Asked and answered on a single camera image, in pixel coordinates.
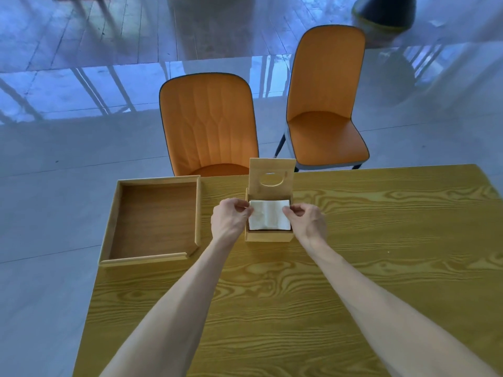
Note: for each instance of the wooden tissue box with lid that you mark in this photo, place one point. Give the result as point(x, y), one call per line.
point(271, 180)

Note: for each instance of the person's right forearm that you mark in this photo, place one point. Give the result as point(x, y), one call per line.
point(393, 314)

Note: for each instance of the person's left thumb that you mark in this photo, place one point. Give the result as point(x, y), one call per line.
point(246, 213)

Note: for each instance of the orange chair with quilted back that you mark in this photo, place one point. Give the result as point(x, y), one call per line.
point(210, 125)

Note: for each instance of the yellow wooden table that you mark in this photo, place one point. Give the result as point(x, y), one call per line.
point(298, 294)

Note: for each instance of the person's left forearm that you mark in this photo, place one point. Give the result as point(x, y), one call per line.
point(173, 314)

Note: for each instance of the orange chair with smooth back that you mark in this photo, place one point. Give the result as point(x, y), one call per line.
point(326, 105)

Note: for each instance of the person's left hand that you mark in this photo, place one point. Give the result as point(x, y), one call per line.
point(226, 221)

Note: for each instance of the person's right hand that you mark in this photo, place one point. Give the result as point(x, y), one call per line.
point(310, 225)

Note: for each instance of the dark round base with yellow rim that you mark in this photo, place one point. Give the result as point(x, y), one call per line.
point(387, 11)

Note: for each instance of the white tissue stack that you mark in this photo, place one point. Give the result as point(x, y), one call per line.
point(269, 215)

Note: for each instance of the wooden tray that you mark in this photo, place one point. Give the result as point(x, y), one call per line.
point(153, 221)

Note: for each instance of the person's right thumb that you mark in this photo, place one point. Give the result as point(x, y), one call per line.
point(290, 212)

